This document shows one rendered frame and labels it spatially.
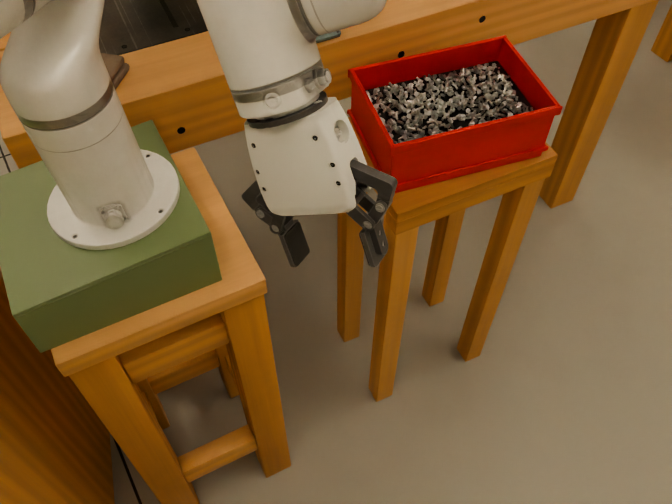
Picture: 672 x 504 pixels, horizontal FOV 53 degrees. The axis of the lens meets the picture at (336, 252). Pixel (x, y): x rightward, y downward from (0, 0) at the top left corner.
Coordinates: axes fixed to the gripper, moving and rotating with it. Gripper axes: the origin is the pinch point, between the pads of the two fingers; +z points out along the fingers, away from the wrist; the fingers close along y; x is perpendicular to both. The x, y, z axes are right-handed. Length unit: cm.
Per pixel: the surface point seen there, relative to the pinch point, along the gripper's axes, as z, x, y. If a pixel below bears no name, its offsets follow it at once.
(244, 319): 23.5, -17.6, 34.2
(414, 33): -2, -80, 22
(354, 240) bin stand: 38, -66, 42
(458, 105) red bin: 8, -62, 9
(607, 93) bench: 37, -140, -3
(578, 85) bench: 34, -142, 4
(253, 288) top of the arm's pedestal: 16.8, -16.9, 29.0
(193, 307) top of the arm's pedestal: 15.2, -9.5, 34.6
